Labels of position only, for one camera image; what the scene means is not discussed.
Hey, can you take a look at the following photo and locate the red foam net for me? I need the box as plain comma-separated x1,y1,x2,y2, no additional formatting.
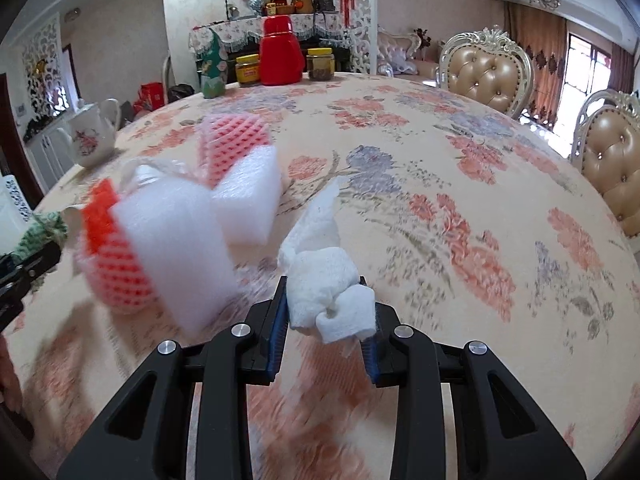
75,177,157,316

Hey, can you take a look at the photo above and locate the green foam net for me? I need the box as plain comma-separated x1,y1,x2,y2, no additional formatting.
14,211,68,257

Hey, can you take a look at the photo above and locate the window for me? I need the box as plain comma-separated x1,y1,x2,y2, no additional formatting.
567,32,614,107

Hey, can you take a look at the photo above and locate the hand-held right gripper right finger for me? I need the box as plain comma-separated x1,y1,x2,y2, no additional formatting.
357,276,586,480

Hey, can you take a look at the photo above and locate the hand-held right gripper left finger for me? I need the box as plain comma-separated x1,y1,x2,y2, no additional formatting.
56,276,290,480

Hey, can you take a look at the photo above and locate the green ceramic bottle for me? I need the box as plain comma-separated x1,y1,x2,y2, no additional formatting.
200,27,227,99

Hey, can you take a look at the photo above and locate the floral fringed piano cover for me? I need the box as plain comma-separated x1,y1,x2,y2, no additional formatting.
188,10,352,58

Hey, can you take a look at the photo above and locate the black piano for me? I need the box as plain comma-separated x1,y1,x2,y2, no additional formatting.
195,42,352,86

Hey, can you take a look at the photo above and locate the red thermos jug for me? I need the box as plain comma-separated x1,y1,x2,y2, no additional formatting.
258,15,304,87

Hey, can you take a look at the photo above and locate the large white foam block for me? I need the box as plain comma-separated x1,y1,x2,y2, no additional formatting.
110,177,242,336

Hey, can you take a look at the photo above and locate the white carved sofa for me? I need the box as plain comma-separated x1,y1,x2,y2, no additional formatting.
377,27,446,79

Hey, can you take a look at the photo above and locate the dark pickle glass jar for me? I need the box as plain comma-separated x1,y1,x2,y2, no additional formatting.
306,48,336,82

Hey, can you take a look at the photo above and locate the yellow label glass jar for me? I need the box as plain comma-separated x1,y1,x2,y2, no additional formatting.
235,55,261,87

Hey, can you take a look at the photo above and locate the white low cabinet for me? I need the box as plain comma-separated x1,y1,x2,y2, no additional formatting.
25,125,77,192

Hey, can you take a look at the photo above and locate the white floral teapot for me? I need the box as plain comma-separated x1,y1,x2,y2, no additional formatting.
56,98,122,169

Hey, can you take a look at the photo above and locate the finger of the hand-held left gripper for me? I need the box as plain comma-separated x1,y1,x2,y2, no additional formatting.
0,285,27,334
0,243,62,287

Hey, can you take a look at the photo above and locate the brown patterned curtain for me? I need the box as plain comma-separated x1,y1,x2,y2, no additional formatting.
505,2,568,126

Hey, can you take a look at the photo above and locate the red gift box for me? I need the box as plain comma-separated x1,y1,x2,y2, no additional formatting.
137,82,165,111

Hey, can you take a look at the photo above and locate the pink foam net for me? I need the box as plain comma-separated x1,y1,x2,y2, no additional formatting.
197,114,273,192

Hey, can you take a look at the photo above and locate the beige tufted dining chair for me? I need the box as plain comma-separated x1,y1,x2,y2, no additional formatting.
437,27,535,120
570,89,640,238

